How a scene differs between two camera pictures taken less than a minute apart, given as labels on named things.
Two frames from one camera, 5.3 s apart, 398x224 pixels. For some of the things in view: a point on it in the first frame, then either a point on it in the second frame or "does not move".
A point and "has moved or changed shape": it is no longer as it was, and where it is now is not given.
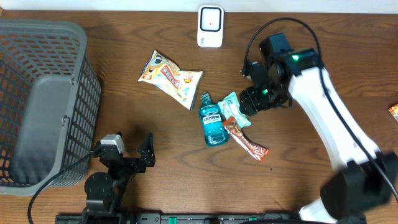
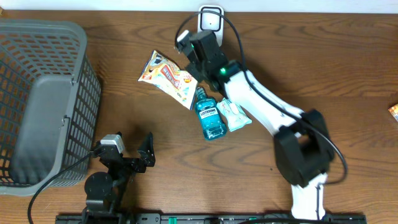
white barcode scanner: (210, 26) does not move
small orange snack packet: (393, 111) does not move
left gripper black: (147, 160) does not move
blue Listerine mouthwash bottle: (215, 132) has moved or changed shape
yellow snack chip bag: (163, 71) does not move
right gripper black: (249, 98) → (191, 70)
